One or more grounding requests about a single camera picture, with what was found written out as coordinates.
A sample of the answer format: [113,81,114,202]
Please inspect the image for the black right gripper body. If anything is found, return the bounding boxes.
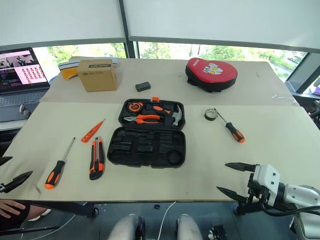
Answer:
[234,172,270,216]

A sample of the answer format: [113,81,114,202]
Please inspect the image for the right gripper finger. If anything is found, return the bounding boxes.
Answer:
[224,162,261,173]
[216,186,250,203]

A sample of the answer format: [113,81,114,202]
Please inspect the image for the short black orange screwdriver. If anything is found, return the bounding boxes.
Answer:
[213,107,246,144]

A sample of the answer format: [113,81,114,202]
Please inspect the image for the black tape roll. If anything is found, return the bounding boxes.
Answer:
[204,108,219,123]

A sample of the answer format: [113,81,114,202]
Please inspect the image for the orange black utility knife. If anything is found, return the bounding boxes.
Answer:
[89,136,106,181]

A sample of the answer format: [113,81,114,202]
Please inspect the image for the orange test pen screwdriver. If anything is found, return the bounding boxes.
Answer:
[80,118,107,144]

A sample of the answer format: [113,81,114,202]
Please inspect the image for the black tool case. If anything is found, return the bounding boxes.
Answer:
[106,96,187,169]

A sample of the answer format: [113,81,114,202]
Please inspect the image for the bare person hand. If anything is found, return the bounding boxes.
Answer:
[0,199,26,220]

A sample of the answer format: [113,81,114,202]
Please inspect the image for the long black orange screwdriver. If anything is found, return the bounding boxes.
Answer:
[44,136,76,190]

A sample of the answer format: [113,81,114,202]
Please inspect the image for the black boxy device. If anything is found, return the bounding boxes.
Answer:
[208,224,227,240]

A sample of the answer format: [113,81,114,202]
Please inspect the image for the white shoe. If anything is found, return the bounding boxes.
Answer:
[27,208,53,222]

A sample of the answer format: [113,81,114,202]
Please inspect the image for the person in black shorts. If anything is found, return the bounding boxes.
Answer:
[0,203,48,232]

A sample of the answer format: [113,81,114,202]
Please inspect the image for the grey rounded shape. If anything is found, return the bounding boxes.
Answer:
[174,214,205,240]
[107,214,146,240]

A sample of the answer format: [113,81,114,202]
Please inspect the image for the grey laptop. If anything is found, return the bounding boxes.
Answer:
[0,46,51,123]

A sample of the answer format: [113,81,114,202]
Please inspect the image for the red black boxing pad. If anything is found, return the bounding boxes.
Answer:
[185,57,239,94]

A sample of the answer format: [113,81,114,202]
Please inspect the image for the yellow grey striped pad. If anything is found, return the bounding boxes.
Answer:
[58,56,121,81]

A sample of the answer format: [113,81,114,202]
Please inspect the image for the orange black tape measure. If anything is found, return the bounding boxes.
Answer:
[128,101,142,113]

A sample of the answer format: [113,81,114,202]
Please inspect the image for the brown cardboard box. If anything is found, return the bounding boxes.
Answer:
[76,58,119,93]

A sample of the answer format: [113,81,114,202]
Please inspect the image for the small black box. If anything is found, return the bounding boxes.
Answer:
[135,81,152,92]

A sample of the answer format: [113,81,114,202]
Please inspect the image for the white roller blind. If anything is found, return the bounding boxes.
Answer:
[0,0,126,48]
[122,0,320,54]

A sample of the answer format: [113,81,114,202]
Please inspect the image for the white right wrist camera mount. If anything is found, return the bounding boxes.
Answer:
[250,163,286,202]

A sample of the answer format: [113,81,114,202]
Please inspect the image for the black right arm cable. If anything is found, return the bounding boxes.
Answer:
[261,203,320,217]

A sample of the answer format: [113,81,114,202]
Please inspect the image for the black table leg frame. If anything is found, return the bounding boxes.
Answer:
[23,199,99,219]

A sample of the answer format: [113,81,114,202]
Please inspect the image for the white cable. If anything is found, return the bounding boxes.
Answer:
[158,201,177,240]

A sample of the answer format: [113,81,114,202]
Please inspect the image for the claw hammer black orange handle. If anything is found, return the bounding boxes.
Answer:
[145,102,184,127]

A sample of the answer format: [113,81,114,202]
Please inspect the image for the orange handled pliers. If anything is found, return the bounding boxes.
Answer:
[123,113,162,125]

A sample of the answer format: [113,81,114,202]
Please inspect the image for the dark window frame post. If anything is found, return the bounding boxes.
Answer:
[118,0,140,60]
[284,51,320,94]

